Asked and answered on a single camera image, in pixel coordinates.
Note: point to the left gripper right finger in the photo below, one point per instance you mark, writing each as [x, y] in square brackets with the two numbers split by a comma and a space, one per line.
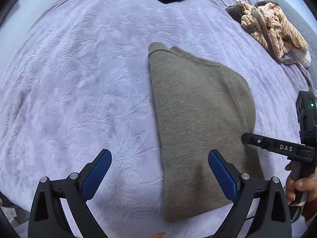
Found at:
[272, 216]

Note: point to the red sleeve forearm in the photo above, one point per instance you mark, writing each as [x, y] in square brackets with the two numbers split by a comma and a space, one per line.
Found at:
[309, 211]

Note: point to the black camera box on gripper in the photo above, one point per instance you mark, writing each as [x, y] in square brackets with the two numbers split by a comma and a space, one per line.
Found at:
[306, 114]

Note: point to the person right hand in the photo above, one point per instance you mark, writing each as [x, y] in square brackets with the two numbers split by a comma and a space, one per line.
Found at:
[306, 184]

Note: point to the person left hand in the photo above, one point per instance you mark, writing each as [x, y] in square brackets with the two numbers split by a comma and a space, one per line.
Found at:
[157, 235]

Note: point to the taupe knit sweater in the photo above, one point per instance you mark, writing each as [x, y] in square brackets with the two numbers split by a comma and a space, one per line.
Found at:
[201, 105]

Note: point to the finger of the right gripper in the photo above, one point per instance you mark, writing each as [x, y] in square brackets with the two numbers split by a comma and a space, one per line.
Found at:
[289, 149]

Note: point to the grey quilted pillow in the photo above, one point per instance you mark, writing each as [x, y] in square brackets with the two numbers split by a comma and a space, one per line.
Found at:
[299, 22]

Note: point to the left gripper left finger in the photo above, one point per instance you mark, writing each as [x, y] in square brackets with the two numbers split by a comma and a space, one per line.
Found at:
[47, 217]

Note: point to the cream striped garment pile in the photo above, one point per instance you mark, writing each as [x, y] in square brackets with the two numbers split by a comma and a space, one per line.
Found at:
[268, 25]

